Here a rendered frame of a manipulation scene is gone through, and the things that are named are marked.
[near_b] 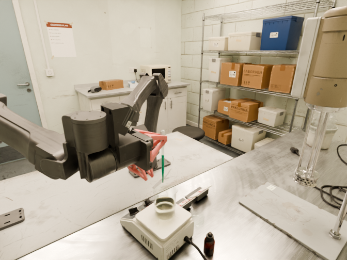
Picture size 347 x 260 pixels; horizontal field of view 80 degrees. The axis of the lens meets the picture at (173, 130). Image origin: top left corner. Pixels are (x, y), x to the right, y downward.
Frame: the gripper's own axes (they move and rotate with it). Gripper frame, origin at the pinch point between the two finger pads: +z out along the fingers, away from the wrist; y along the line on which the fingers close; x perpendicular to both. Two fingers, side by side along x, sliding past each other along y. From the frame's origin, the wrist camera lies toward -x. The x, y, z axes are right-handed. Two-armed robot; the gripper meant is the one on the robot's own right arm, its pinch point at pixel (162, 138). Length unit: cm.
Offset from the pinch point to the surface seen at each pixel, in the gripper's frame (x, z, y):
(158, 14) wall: -73, 236, 258
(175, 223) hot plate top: 23.2, -0.1, -5.5
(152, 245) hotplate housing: 27.5, -6.8, -3.4
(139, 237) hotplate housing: 29.2, -6.8, 2.0
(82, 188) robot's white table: 33, -6, 40
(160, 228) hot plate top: 23.3, -4.2, -3.8
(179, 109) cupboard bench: 78, 229, 197
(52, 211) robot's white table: 33, -19, 35
